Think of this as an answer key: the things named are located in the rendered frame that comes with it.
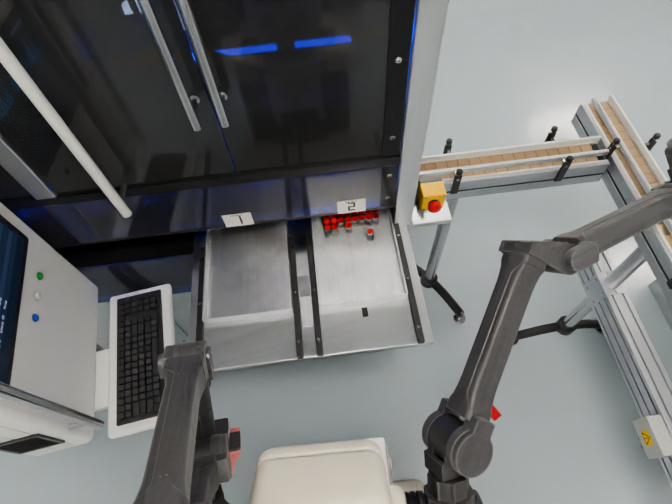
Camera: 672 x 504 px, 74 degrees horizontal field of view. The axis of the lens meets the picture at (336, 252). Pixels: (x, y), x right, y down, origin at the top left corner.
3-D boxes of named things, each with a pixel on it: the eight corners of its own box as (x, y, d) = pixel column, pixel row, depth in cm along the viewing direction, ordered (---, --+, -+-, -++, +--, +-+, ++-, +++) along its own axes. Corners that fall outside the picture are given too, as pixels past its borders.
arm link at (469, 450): (499, 220, 86) (541, 220, 76) (547, 248, 91) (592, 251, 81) (414, 445, 81) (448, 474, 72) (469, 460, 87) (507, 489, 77)
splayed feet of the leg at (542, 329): (502, 332, 217) (511, 322, 205) (604, 320, 218) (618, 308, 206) (507, 348, 213) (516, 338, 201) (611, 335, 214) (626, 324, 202)
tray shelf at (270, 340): (196, 234, 151) (194, 230, 149) (401, 209, 152) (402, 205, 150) (188, 375, 126) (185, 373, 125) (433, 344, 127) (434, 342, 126)
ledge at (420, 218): (404, 194, 155) (405, 191, 153) (441, 190, 155) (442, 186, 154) (412, 227, 148) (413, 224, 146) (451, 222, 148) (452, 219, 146)
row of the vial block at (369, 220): (324, 227, 147) (322, 218, 143) (378, 220, 147) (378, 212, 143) (324, 232, 146) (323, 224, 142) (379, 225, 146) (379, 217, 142)
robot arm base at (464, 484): (421, 536, 75) (492, 529, 75) (418, 491, 74) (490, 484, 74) (412, 502, 84) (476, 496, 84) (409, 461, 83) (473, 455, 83)
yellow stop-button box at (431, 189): (415, 193, 143) (418, 178, 137) (438, 190, 143) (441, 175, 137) (420, 212, 139) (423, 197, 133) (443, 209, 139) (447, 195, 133)
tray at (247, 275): (209, 228, 149) (206, 223, 146) (286, 219, 150) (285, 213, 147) (205, 324, 132) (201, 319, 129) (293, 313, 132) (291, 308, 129)
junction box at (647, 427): (631, 421, 152) (645, 416, 144) (645, 419, 152) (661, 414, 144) (647, 459, 146) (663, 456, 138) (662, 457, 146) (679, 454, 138)
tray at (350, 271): (310, 216, 150) (309, 210, 147) (387, 207, 150) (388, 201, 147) (320, 310, 132) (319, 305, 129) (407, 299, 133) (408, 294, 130)
